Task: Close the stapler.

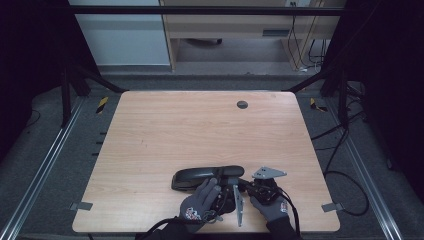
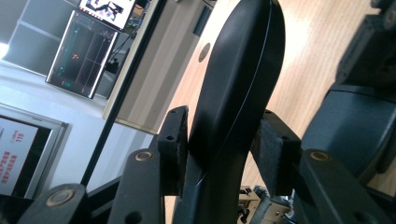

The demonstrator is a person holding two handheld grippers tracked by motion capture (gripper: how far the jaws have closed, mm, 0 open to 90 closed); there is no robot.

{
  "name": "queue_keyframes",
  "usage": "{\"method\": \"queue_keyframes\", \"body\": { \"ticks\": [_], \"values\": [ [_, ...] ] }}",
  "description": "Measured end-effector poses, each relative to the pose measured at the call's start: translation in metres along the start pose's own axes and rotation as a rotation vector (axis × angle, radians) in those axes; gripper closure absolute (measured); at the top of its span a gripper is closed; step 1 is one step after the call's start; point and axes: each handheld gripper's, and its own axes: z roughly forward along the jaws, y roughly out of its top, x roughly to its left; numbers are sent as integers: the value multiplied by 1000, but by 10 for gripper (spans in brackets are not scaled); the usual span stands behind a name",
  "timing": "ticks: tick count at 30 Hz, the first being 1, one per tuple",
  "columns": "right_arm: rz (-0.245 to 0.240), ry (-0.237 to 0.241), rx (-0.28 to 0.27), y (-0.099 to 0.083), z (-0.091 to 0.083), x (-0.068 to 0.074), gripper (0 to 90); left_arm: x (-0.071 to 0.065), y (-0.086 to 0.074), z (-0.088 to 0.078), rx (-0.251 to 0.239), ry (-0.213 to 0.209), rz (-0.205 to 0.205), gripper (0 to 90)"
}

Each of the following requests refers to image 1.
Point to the black metal frame stand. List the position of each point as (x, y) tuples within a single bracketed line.
[(342, 96), (66, 96)]

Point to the aluminium floor rail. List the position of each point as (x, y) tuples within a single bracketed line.
[(366, 180), (40, 176)]

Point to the dark object under desk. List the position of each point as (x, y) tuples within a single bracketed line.
[(203, 41)]

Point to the grey tape tab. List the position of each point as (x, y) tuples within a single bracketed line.
[(81, 206), (331, 207)]

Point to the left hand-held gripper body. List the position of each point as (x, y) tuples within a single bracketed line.
[(230, 200)]

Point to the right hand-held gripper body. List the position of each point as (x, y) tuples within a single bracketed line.
[(266, 186)]

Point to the white cabinet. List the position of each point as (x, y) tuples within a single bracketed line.
[(123, 40)]

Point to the person's left hand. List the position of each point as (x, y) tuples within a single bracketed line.
[(200, 203)]

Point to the light wooden desk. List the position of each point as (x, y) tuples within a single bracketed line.
[(230, 28)]

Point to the black horizontal frame bar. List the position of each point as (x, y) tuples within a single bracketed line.
[(200, 10)]

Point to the black stapler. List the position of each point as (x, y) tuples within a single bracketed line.
[(200, 176)]

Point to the yellow black tape strip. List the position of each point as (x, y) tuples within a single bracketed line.
[(314, 104), (102, 105)]

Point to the person's right hand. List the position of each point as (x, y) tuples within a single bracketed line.
[(271, 208)]

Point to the black curtain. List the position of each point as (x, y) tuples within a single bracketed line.
[(30, 66), (390, 83)]

